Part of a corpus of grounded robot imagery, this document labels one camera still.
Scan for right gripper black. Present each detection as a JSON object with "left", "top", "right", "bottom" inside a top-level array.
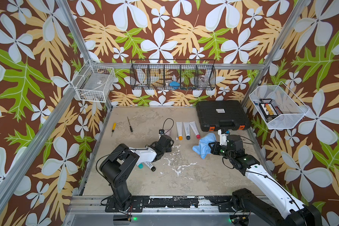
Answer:
[{"left": 207, "top": 141, "right": 234, "bottom": 162}]

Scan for orange cap toothpaste tube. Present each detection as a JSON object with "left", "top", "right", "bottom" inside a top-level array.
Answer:
[{"left": 176, "top": 121, "right": 183, "bottom": 140}]

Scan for dark cap toothpaste tube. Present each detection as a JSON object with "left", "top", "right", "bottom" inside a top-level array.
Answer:
[{"left": 183, "top": 122, "right": 191, "bottom": 140}]

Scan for blue microfiber cloth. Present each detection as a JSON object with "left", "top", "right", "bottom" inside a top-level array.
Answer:
[{"left": 192, "top": 133, "right": 217, "bottom": 159}]

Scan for pink cap toothpaste tube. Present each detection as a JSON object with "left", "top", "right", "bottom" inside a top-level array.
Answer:
[{"left": 189, "top": 121, "right": 201, "bottom": 139}]

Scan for clear pink tube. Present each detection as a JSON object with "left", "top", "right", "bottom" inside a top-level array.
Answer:
[{"left": 165, "top": 129, "right": 172, "bottom": 136}]

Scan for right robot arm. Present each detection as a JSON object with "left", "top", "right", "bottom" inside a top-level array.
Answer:
[{"left": 209, "top": 134, "right": 322, "bottom": 226}]

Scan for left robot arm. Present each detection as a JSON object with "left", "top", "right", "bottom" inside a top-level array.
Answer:
[{"left": 99, "top": 135, "right": 174, "bottom": 211}]

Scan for black cap toothpaste tube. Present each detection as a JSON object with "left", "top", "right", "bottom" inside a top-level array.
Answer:
[{"left": 144, "top": 162, "right": 156, "bottom": 172}]

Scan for green cap toothpaste tube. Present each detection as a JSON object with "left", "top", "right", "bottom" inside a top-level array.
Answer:
[{"left": 136, "top": 163, "right": 143, "bottom": 169}]

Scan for black plastic tool case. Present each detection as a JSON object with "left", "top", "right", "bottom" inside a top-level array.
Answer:
[{"left": 196, "top": 100, "right": 250, "bottom": 132}]

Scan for black box in basket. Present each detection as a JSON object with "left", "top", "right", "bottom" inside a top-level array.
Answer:
[{"left": 259, "top": 98, "right": 282, "bottom": 120}]

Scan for blue item in basket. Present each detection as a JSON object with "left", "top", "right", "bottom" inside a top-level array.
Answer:
[{"left": 169, "top": 81, "right": 180, "bottom": 89}]

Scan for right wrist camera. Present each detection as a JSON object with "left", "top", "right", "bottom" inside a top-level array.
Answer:
[{"left": 218, "top": 129, "right": 230, "bottom": 146}]

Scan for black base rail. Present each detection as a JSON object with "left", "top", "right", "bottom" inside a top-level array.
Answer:
[{"left": 105, "top": 196, "right": 257, "bottom": 213}]

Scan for yellow handle screwdriver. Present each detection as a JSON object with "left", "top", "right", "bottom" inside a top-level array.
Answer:
[{"left": 111, "top": 122, "right": 117, "bottom": 137}]

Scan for white wire basket right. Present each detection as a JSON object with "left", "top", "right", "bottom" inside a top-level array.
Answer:
[{"left": 250, "top": 82, "right": 310, "bottom": 130}]

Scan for white wire basket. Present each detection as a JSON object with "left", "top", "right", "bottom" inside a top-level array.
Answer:
[
  {"left": 72, "top": 63, "right": 116, "bottom": 103},
  {"left": 250, "top": 82, "right": 310, "bottom": 130}
]

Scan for black wire basket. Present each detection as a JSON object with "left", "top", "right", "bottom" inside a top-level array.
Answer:
[{"left": 130, "top": 59, "right": 216, "bottom": 91}]

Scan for white wire basket left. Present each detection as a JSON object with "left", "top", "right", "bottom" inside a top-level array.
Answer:
[{"left": 72, "top": 63, "right": 116, "bottom": 103}]

